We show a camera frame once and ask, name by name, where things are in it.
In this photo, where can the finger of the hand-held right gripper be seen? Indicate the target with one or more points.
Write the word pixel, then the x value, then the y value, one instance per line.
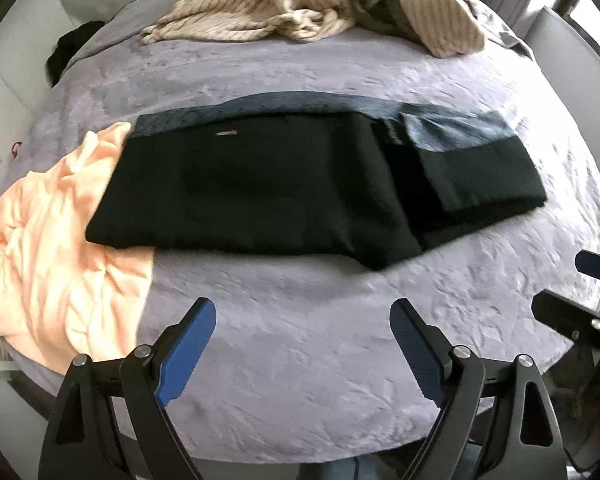
pixel 565 310
pixel 597 263

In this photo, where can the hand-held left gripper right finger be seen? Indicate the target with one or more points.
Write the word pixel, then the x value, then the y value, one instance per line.
pixel 417 350

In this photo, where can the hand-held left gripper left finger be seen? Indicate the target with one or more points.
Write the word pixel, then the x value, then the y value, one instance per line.
pixel 187 355

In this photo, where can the black pants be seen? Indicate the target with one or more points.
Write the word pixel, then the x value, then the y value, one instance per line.
pixel 260 190

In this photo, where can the lavender textured bedspread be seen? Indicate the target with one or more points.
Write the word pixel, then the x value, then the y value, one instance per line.
pixel 300 360

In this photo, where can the peach cloth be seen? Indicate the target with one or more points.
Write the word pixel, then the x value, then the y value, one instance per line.
pixel 55 260

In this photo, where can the white panel board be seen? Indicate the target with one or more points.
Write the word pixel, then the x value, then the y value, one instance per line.
pixel 570 70

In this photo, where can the blue-grey patterned cloth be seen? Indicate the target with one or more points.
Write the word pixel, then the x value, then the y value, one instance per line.
pixel 445 130

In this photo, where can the cream pinstriped cloth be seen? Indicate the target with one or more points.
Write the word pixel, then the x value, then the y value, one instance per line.
pixel 450 25

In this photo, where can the dark cloth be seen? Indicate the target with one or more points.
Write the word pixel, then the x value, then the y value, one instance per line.
pixel 72 47

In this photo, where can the grey-green garment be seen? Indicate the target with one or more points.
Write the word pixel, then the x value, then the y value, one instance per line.
pixel 380 10

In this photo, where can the white wardrobe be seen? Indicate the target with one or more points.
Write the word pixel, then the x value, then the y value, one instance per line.
pixel 10 70

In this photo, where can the beige striped blanket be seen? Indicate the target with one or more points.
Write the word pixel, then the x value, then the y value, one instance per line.
pixel 240 10

